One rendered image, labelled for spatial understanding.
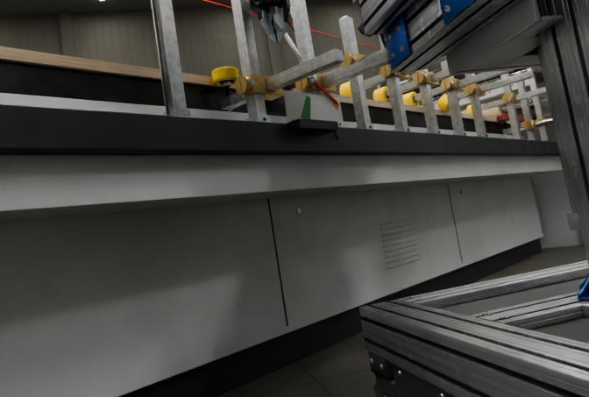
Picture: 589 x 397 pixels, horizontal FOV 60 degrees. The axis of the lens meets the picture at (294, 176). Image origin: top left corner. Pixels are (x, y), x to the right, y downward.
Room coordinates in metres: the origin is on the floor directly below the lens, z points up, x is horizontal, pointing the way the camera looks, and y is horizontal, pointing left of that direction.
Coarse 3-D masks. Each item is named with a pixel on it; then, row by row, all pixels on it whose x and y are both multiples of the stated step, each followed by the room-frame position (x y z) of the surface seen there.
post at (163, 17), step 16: (160, 0) 1.13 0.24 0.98; (160, 16) 1.13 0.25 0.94; (160, 32) 1.14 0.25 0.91; (160, 48) 1.14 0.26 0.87; (176, 48) 1.15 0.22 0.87; (160, 64) 1.14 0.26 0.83; (176, 64) 1.15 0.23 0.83; (176, 80) 1.14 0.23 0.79; (176, 96) 1.14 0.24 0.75; (176, 112) 1.13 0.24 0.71
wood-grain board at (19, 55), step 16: (0, 48) 1.06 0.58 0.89; (16, 48) 1.08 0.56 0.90; (32, 64) 1.12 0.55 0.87; (48, 64) 1.13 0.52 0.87; (64, 64) 1.16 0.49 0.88; (80, 64) 1.19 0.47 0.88; (96, 64) 1.22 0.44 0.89; (112, 64) 1.25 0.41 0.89; (160, 80) 1.37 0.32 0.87; (192, 80) 1.43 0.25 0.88; (208, 80) 1.48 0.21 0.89; (336, 96) 1.94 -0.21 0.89; (416, 112) 2.43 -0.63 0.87; (448, 112) 2.66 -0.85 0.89
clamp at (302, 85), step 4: (320, 76) 1.53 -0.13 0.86; (304, 80) 1.49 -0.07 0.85; (308, 80) 1.49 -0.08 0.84; (320, 80) 1.53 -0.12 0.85; (296, 84) 1.51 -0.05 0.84; (300, 84) 1.50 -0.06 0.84; (304, 84) 1.49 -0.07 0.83; (308, 84) 1.49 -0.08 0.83; (312, 84) 1.50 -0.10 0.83; (320, 84) 1.53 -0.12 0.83; (300, 88) 1.51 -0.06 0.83; (304, 88) 1.50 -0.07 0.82; (308, 88) 1.50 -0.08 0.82; (312, 88) 1.50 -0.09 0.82; (316, 88) 1.51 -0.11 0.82; (324, 88) 1.54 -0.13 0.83; (328, 88) 1.55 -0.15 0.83; (332, 88) 1.57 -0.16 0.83; (328, 92) 1.58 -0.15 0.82; (332, 92) 1.59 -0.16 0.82
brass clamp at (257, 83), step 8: (240, 80) 1.31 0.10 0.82; (248, 80) 1.30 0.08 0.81; (256, 80) 1.32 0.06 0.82; (264, 80) 1.35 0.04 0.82; (240, 88) 1.32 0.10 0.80; (248, 88) 1.31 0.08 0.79; (256, 88) 1.32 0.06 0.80; (264, 88) 1.34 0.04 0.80; (264, 96) 1.38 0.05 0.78; (272, 96) 1.39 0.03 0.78
